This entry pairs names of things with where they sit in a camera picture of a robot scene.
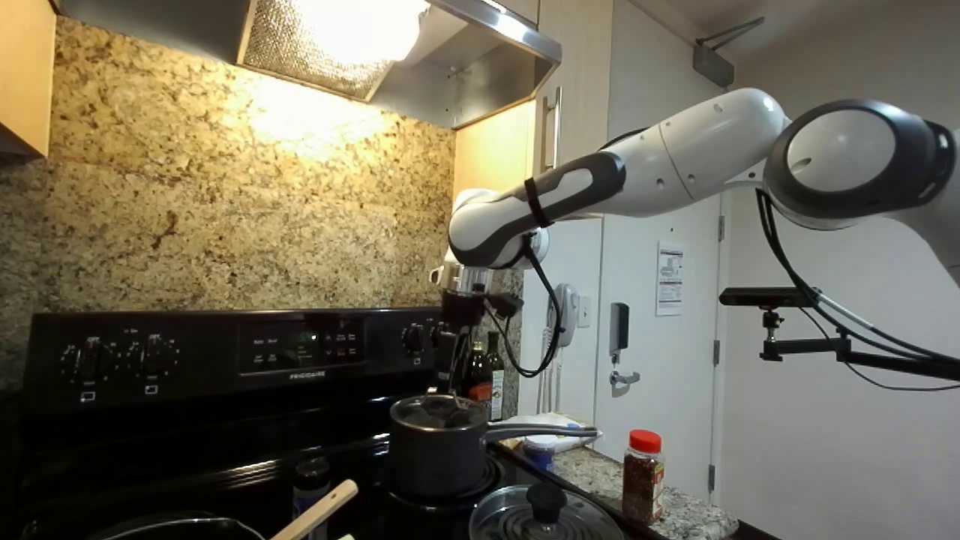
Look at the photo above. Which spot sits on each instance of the black camera on stand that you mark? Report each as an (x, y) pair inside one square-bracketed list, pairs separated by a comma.
[(767, 295)]

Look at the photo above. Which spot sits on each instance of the grey door closer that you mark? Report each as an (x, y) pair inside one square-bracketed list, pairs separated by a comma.
[(721, 56)]

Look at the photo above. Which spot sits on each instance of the dark frying pan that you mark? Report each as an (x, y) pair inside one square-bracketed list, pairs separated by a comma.
[(181, 529)]

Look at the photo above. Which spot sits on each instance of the blue white container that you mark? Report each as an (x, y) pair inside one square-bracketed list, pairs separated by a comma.
[(557, 445)]

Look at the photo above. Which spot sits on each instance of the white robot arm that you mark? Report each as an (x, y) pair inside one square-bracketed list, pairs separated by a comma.
[(701, 150)]

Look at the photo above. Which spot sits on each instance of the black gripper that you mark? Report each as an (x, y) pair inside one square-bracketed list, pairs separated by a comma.
[(481, 303)]

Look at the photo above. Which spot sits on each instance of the wooden wall cabinet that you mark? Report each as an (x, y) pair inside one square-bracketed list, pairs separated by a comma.
[(24, 69)]

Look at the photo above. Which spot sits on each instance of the stainless steel range hood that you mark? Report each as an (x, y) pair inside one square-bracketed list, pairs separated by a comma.
[(440, 69)]

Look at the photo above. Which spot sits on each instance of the spice jar with red cap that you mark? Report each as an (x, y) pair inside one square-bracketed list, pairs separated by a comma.
[(644, 480)]

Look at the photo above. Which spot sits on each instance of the black electric stove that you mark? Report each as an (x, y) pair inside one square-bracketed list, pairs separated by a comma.
[(199, 401)]

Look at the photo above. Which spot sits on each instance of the metal door lever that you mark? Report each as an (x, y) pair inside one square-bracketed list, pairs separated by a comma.
[(626, 382)]

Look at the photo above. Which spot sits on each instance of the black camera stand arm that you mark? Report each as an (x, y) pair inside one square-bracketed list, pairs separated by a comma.
[(851, 348)]

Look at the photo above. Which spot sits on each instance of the white door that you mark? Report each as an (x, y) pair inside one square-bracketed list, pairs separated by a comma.
[(661, 348)]

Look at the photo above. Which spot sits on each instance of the dark cooking pot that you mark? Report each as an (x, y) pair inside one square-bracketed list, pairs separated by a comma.
[(435, 450)]

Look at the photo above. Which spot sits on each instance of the paper notice on door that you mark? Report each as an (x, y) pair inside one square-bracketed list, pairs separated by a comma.
[(669, 283)]

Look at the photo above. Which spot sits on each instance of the black door lock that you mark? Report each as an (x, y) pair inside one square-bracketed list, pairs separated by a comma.
[(618, 328)]

